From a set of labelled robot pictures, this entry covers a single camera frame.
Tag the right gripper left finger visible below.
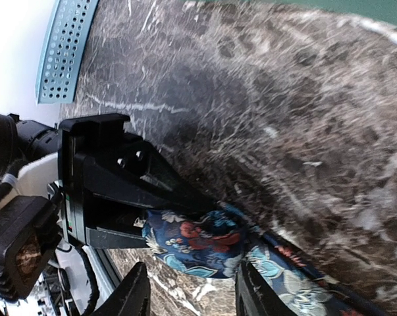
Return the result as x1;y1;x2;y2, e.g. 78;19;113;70
92;262;151;316

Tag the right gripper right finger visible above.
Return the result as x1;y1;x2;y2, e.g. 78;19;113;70
235;261;290;316

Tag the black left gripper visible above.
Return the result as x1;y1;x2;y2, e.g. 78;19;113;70
0;113;216;249

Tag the dark floral necktie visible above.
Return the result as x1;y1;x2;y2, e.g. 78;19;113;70
142;203;384;315

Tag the light blue plastic basket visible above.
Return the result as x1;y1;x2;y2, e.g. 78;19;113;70
36;0;99;104

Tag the green compartment organizer tray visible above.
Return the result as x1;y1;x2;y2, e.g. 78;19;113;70
251;1;397;29

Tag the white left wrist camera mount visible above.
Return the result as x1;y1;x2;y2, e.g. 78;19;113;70
0;152;59;209

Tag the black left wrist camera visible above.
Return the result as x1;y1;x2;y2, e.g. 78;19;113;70
0;196;61;302

